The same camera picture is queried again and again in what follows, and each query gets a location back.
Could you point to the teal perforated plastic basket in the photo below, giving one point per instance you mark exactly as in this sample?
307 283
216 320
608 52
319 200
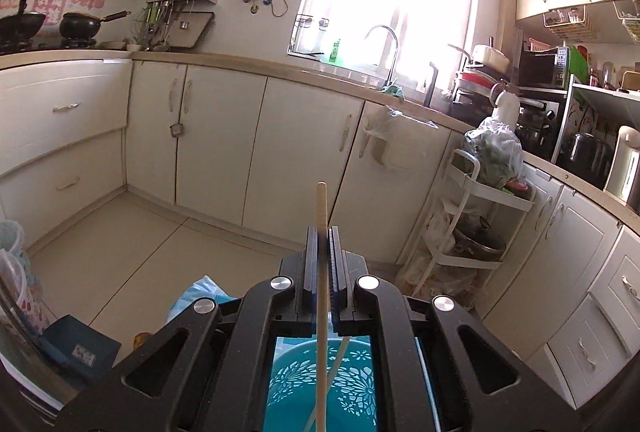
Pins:
295 392

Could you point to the plastic bag on door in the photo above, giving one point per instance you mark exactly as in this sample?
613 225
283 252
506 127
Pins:
385 137

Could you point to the clear bag of vegetables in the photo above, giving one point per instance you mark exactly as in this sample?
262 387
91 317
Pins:
495 152

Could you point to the dark blue box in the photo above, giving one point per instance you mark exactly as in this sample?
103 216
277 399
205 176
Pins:
75 344

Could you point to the white shelf unit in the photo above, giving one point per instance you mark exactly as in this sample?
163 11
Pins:
607 99

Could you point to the wooden chopstick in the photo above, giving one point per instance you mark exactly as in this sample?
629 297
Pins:
321 212
336 364

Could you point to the black cooker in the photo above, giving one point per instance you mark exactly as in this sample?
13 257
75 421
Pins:
532 127

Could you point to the hanging metal tray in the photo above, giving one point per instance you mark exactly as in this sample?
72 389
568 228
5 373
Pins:
192 29

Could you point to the black frying pan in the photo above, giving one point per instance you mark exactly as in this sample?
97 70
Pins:
80 26

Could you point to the chrome gooseneck faucet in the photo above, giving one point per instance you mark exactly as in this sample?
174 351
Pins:
395 47

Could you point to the black microwave oven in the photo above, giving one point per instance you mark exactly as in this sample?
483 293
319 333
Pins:
540 68

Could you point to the white jug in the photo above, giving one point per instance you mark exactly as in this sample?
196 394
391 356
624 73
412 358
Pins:
506 109

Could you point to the green cloth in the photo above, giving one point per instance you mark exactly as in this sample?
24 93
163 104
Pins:
395 91

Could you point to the white thermos kettle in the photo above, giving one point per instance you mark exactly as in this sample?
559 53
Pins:
625 172

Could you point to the black wok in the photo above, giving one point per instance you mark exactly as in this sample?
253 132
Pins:
20 24

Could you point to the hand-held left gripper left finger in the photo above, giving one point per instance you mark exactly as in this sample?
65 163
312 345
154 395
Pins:
311 272

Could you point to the white rolling cart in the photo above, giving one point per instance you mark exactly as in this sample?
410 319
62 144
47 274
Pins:
465 199

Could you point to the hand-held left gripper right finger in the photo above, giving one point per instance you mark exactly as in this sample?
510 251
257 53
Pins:
336 272

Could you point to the steel pot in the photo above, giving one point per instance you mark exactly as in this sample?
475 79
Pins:
582 154

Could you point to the clear plastic containers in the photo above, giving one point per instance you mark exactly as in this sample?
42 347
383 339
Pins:
15 272

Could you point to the green bottle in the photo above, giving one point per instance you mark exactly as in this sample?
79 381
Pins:
334 52

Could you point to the lidded metal pot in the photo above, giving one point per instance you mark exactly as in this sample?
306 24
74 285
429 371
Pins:
477 242

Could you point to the green cutting board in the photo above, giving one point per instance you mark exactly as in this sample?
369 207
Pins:
579 64

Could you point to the cream base cabinets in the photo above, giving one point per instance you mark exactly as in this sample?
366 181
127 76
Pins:
225 137

